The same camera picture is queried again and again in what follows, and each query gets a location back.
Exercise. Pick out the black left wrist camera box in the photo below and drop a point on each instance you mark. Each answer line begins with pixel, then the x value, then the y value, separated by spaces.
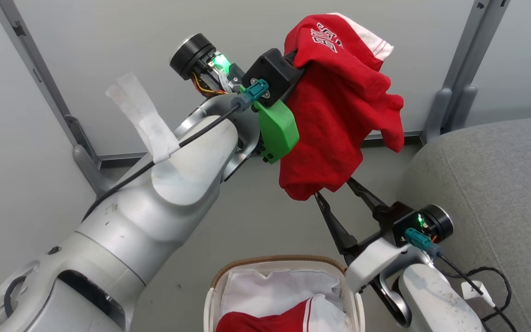
pixel 272 69

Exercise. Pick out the white translucent tape strip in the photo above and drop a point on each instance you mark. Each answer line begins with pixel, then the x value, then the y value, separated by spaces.
pixel 141 115

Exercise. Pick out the grey partition bottom rail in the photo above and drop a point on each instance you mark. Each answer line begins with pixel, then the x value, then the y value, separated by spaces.
pixel 122 157

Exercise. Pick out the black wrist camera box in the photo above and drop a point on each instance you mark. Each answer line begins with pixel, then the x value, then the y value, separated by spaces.
pixel 272 69
pixel 394 219

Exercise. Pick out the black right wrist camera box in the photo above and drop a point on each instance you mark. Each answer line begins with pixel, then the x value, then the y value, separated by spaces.
pixel 394 219

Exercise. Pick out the grey partition foot with caster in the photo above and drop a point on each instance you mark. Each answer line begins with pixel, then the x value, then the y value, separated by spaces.
pixel 39 74

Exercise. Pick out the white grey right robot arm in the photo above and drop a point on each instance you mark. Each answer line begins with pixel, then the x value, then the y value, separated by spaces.
pixel 431 299

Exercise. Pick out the white laundry basket brown rim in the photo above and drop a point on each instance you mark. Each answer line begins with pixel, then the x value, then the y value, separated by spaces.
pixel 353 304

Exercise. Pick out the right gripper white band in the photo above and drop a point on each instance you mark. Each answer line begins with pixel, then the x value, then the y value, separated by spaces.
pixel 376 258

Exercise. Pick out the grey fabric sofa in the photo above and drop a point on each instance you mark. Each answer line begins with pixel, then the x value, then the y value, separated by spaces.
pixel 491 184

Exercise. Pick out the red shirt white lettering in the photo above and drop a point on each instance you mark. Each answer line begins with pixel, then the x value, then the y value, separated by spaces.
pixel 334 120

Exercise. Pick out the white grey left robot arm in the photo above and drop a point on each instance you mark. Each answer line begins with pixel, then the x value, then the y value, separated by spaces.
pixel 109 240

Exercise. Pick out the red shirt white stripes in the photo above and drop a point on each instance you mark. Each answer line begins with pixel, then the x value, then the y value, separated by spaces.
pixel 265 323

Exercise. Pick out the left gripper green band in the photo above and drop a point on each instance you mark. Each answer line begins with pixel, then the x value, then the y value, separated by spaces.
pixel 277 129

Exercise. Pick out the grey metal partition post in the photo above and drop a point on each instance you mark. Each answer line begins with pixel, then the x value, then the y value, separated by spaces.
pixel 466 69

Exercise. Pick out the white fabric basket liner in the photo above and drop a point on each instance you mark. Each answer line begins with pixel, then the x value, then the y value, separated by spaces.
pixel 270 290

